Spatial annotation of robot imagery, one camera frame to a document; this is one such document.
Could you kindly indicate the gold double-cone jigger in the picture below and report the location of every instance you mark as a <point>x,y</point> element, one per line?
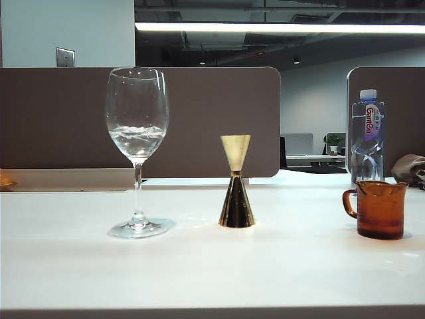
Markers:
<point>236,206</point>

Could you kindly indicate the small amber measuring cup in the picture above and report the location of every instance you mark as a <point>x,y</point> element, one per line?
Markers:
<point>380,212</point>

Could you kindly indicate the clear wine glass with water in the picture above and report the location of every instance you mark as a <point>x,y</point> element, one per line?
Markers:
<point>136,146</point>

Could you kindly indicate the clear plastic water bottle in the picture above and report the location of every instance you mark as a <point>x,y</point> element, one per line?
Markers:
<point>368,139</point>

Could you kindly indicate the brown desk partition panel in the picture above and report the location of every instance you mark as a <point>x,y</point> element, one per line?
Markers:
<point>206,106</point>
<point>405,109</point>

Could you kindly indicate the grey background desk screen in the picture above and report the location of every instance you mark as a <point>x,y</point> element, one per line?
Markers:
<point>297,144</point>

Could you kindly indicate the white background desk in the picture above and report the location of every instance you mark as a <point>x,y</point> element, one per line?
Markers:
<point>315,159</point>

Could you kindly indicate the green potted plant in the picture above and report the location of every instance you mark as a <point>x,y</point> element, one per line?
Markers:
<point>333,141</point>

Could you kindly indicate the long ceiling light strip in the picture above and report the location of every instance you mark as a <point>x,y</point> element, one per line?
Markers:
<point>265,27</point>

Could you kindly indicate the beige board under partition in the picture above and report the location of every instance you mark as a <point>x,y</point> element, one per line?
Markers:
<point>66,179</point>

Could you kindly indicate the brown bag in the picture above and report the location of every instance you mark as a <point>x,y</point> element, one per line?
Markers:
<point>406,166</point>

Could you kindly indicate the metal wall switch plate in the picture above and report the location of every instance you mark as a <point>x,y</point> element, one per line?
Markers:
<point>65,57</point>

